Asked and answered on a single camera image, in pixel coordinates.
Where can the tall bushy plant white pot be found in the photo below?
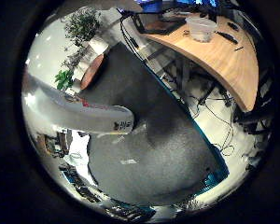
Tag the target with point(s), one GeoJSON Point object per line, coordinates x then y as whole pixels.
{"type": "Point", "coordinates": [82, 26]}

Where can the thin lavender plant white pot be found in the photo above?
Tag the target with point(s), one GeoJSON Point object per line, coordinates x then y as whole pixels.
{"type": "Point", "coordinates": [74, 59]}

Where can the round wooden plate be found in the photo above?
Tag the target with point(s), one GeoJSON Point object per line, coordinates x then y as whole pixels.
{"type": "Point", "coordinates": [91, 72]}

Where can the green leafy plant white pot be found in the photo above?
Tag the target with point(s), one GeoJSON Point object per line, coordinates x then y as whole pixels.
{"type": "Point", "coordinates": [64, 79]}

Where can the clear plastic container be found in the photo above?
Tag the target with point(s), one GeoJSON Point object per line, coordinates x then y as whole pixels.
{"type": "Point", "coordinates": [201, 29]}

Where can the small black device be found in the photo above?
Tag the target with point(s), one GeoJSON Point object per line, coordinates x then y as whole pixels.
{"type": "Point", "coordinates": [233, 26]}

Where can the light wooden desk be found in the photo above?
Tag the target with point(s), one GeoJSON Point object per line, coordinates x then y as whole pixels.
{"type": "Point", "coordinates": [221, 68]}

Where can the black pen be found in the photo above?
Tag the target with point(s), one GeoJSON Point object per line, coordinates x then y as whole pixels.
{"type": "Point", "coordinates": [239, 48]}

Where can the white tape strip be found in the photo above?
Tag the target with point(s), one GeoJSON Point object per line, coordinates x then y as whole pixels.
{"type": "Point", "coordinates": [128, 161]}

